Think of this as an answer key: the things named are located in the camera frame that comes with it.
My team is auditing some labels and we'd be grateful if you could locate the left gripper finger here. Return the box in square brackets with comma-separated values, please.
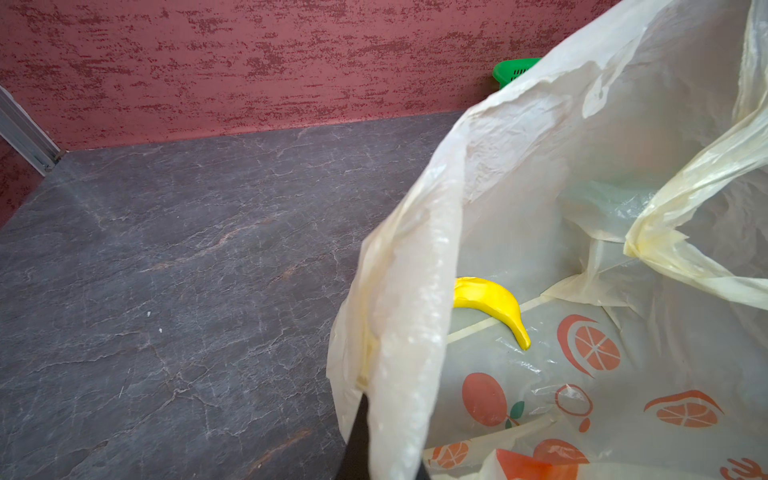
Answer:
[333, 392, 433, 480]

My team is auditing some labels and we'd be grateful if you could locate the printed translucent plastic bag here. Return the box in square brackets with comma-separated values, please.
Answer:
[327, 1, 767, 479]

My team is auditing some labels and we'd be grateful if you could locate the left aluminium corner post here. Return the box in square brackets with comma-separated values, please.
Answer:
[0, 88, 65, 177]

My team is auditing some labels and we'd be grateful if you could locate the green plastic basket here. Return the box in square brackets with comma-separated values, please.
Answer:
[492, 58, 540, 89]

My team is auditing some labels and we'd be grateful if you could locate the yellow banana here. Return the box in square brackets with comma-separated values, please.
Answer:
[453, 277, 532, 351]

